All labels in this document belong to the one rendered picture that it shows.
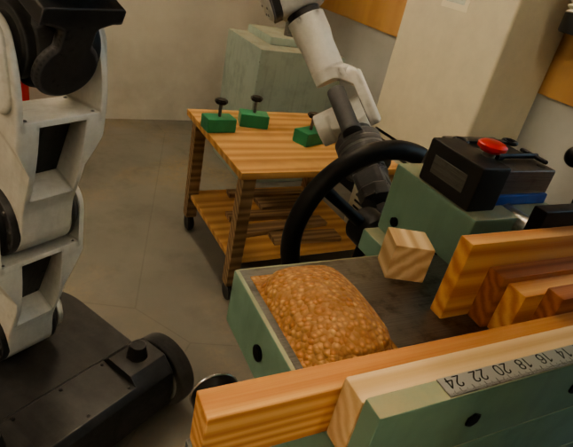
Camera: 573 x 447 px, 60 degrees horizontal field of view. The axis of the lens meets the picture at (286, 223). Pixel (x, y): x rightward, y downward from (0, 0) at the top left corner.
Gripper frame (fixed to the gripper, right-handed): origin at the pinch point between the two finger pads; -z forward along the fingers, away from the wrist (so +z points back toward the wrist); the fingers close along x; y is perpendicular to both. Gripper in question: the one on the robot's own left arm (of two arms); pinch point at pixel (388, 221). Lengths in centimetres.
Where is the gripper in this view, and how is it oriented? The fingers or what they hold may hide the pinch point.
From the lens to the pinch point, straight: 89.0
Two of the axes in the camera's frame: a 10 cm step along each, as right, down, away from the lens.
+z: -2.6, -8.8, 4.1
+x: -4.6, -2.6, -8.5
